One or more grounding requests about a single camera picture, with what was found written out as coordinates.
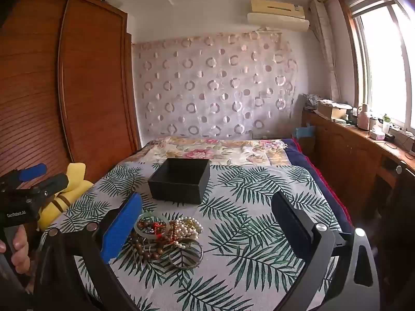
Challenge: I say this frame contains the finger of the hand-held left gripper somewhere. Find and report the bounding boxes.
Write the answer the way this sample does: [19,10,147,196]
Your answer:
[31,173,69,198]
[13,164,47,183]

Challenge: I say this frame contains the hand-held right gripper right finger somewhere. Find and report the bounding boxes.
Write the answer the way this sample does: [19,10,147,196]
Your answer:
[271,190,380,311]

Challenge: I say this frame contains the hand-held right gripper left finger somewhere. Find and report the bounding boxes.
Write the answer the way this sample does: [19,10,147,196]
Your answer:
[32,193,143,311]

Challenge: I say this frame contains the brown wooden bead bracelet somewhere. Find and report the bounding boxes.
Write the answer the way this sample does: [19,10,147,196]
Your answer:
[130,220,163,261]

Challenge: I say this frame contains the pale green jade bangle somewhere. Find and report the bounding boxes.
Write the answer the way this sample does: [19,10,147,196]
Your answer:
[134,212,172,239]

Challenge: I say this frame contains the red cord bracelet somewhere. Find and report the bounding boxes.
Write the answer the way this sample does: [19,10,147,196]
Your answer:
[152,220,172,243]

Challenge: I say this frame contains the pearl necklace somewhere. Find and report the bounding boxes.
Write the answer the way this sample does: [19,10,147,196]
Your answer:
[164,215,204,250]

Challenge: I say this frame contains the black square box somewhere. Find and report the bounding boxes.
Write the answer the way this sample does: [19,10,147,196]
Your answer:
[148,158,211,205]

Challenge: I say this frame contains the silver bangle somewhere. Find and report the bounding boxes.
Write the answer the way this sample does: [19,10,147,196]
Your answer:
[168,239,204,270]

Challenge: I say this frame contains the person's left hand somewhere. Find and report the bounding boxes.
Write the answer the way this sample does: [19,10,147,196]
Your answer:
[0,225,32,276]

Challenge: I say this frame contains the yellow plush toy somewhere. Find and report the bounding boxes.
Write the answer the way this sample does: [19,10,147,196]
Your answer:
[37,163,94,230]

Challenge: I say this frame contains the green leaf print blanket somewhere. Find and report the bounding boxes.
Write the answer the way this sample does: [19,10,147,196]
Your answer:
[42,164,344,311]

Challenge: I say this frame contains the navy blue blanket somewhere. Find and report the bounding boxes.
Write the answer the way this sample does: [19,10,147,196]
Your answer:
[280,138,354,234]

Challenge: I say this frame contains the brown wooden wardrobe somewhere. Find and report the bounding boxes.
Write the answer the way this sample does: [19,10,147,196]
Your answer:
[0,0,141,201]

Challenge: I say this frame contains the floral blanket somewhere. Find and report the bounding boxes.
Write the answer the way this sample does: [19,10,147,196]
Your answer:
[130,136,289,167]

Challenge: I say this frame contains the open cardboard box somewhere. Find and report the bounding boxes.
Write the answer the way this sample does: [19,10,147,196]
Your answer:
[317,100,352,120]

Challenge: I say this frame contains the patterned folded cloth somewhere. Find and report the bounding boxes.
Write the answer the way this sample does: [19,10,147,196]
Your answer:
[303,93,321,109]

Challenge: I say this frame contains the pink thermos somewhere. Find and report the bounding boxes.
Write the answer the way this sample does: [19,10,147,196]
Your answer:
[357,104,371,131]

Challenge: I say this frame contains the rolled beige curtain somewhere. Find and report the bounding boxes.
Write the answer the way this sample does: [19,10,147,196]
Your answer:
[309,0,341,102]

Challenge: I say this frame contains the window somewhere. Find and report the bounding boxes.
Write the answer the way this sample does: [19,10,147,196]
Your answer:
[337,0,415,133]

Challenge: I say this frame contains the white air conditioner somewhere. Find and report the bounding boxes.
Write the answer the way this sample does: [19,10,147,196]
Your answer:
[247,0,310,33]

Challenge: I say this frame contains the circle pattern wall cloth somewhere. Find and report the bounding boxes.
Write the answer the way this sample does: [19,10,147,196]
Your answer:
[131,29,299,140]

